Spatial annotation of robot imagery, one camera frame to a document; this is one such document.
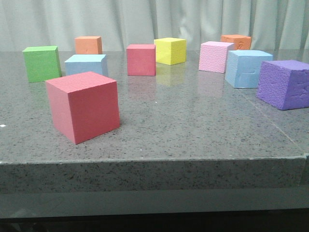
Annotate large red foam cube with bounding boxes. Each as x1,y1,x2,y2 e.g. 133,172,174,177
45,72,120,144

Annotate light blue cube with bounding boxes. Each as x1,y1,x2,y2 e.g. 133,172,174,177
65,54,109,77
225,50,273,88

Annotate green foam cube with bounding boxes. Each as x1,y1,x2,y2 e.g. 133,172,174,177
23,45,62,83

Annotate purple foam cube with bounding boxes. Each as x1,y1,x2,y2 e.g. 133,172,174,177
256,60,309,110

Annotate orange foam cube left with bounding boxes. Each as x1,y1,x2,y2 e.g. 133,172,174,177
74,36,102,55

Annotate orange foam cube right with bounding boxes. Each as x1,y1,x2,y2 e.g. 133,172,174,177
220,34,252,50

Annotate pink foam cube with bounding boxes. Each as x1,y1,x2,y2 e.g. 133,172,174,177
198,41,235,73

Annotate yellow foam cube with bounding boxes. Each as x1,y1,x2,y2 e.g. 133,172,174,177
154,38,186,65

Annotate grey-green curtain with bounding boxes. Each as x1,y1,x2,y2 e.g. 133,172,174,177
0,0,309,51

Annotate orange foam cube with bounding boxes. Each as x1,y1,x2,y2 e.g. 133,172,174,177
74,36,102,55
220,34,252,50

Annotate small red foam cube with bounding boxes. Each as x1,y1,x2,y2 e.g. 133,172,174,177
126,44,156,76

